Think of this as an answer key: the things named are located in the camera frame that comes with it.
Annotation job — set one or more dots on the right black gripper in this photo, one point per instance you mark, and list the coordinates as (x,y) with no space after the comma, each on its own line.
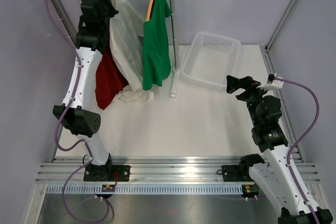
(234,83)

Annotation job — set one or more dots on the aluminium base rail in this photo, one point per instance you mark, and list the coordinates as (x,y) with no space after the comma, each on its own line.
(147,176)

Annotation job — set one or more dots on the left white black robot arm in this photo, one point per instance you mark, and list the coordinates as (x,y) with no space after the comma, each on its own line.
(73,114)

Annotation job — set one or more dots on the red t shirt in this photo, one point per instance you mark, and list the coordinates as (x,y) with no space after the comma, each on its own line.
(109,80)

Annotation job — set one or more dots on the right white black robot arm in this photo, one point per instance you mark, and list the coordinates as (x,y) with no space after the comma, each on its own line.
(274,170)

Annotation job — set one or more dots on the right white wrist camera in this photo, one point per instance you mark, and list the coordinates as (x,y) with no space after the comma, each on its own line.
(272,83)

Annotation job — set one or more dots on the green t shirt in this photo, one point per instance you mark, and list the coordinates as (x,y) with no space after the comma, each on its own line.
(155,52)

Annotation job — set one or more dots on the white t shirt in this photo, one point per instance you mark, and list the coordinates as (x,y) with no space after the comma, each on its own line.
(126,34)

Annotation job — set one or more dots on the white plastic basket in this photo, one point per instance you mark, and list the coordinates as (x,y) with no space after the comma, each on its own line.
(210,58)

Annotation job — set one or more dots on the orange hanger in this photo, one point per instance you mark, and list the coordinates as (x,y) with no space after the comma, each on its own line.
(150,10)

